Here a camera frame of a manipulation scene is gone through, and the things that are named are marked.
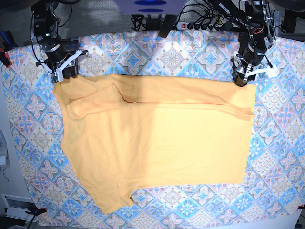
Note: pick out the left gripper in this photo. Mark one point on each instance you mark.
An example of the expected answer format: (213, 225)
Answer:
(243, 65)

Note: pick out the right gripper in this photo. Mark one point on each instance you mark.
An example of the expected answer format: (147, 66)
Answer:
(62, 59)

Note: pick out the orange T-shirt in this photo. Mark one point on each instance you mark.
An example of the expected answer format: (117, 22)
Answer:
(123, 133)

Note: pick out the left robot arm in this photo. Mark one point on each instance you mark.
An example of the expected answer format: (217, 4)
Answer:
(257, 34)

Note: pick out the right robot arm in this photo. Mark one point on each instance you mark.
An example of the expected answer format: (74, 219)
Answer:
(45, 24)

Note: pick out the purple blue robot base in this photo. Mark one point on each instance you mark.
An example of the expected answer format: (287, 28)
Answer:
(132, 7)

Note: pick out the red black table clamp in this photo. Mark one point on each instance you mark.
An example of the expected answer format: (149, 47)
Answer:
(8, 44)

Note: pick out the white power strip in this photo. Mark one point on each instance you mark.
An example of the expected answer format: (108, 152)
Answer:
(185, 26)

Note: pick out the grey plastic box stack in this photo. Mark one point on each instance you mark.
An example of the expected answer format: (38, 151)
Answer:
(4, 155)

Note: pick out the patterned blue pink tablecloth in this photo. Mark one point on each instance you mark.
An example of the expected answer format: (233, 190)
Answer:
(274, 183)

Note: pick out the orange black corner clamp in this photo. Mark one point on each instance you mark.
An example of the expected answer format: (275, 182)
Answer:
(35, 211)

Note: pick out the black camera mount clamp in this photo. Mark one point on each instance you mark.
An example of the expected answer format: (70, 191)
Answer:
(167, 25)

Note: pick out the white metal rail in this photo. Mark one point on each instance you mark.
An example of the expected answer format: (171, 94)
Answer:
(16, 207)

